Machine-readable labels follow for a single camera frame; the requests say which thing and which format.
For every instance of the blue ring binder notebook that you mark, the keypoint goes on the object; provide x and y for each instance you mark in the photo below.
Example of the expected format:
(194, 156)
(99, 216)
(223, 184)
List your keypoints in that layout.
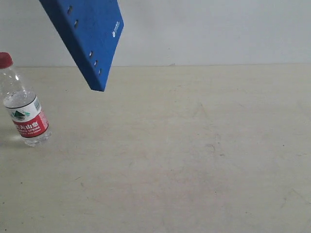
(90, 30)

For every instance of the clear plastic water bottle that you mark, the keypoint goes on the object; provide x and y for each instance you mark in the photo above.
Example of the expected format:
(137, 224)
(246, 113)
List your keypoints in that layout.
(22, 104)

